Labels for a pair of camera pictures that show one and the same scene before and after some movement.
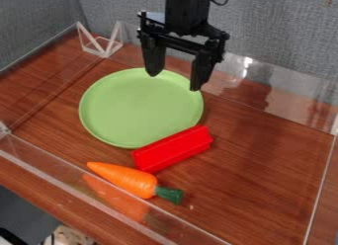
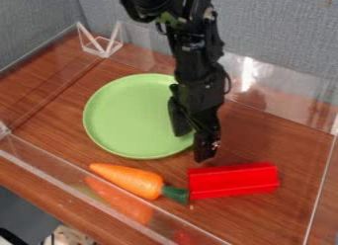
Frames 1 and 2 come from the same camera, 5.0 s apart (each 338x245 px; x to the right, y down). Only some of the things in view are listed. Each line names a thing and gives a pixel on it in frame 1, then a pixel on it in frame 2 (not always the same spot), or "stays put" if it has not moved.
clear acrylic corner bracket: x=100 y=45 stays put
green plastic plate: x=131 y=109 stays put
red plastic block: x=167 y=153 to x=233 y=179
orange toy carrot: x=136 y=182 stays put
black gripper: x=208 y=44 to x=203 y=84
